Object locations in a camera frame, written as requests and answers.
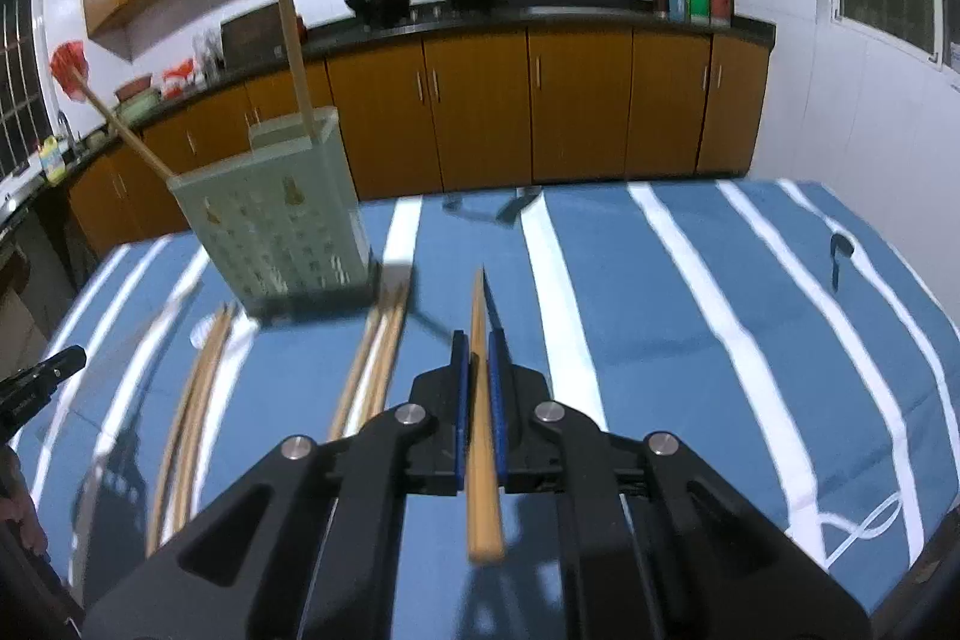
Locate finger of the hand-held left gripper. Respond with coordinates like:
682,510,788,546
0,344,88,440

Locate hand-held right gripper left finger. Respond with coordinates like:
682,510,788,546
82,331,481,640

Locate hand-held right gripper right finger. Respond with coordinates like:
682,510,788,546
487,329,875,640

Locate wooden chopstick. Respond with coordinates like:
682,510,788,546
328,295,385,442
466,267,505,564
161,304,239,536
346,289,398,438
268,0,316,137
364,281,412,427
69,68,179,182
145,302,230,555

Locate green perforated utensil holder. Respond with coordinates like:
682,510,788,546
166,107,383,319

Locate person's left hand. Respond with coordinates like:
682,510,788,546
0,490,47,558

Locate blue striped tablecloth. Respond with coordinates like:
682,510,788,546
11,179,960,640

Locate yellow detergent bottle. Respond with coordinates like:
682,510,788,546
39,136,70,182

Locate green basin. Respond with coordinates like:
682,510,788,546
116,91,164,121

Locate wooden lower kitchen cabinets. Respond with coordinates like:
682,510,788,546
67,25,773,251

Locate red plastic bag on counter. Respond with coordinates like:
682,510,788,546
161,59,197,97

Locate dark cutting board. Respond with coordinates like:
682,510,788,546
221,4,301,67

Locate black kitchen countertop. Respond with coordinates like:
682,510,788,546
0,0,777,251

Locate red plastic bag on wall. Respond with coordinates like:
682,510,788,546
49,42,89,103

